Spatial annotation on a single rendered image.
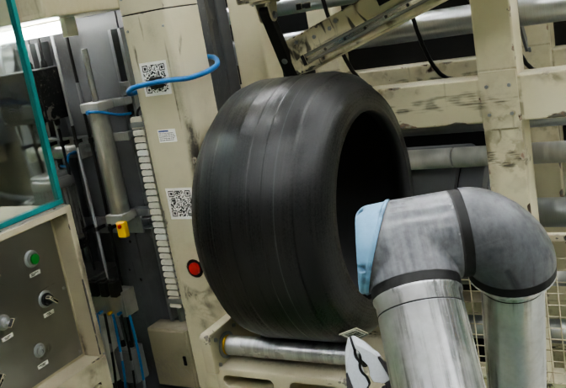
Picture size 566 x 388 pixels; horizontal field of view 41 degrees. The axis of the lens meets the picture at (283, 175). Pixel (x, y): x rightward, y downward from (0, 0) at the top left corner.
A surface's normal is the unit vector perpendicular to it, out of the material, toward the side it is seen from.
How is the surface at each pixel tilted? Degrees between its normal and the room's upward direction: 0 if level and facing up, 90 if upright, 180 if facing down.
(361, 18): 90
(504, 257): 100
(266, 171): 59
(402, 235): 54
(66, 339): 90
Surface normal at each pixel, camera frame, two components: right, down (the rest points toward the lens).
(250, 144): -0.46, -0.45
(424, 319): -0.22, -0.41
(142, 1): -0.47, 0.27
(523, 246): 0.37, 0.04
